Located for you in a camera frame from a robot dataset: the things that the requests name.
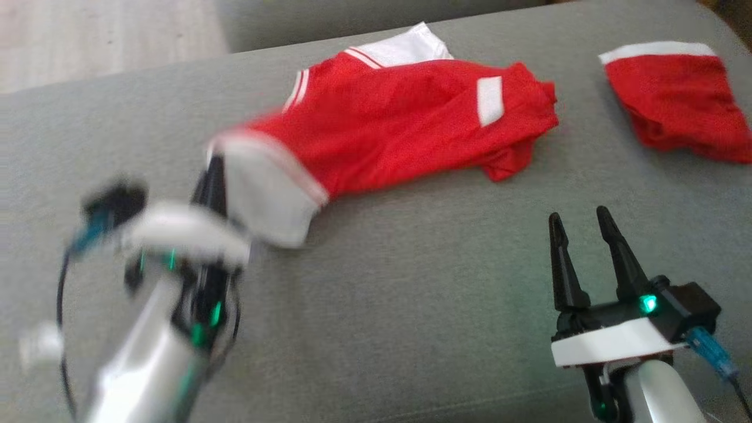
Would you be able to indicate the grey sofa back cushion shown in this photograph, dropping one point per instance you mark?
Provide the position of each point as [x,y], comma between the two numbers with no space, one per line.
[352,20]

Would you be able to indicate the red basketball shorts white stripe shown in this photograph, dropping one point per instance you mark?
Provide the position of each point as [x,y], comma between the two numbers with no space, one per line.
[681,100]

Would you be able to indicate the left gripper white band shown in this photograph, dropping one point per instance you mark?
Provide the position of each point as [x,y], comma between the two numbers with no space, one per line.
[188,232]

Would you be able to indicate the red white basketball jersey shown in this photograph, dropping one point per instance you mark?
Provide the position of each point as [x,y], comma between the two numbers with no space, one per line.
[399,123]

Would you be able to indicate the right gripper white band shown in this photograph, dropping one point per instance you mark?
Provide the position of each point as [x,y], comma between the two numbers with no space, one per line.
[611,343]

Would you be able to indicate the grey fabric sofa seat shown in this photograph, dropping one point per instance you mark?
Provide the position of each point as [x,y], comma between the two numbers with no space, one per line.
[399,282]

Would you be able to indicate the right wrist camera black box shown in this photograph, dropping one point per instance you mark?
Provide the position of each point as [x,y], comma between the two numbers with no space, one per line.
[693,311]

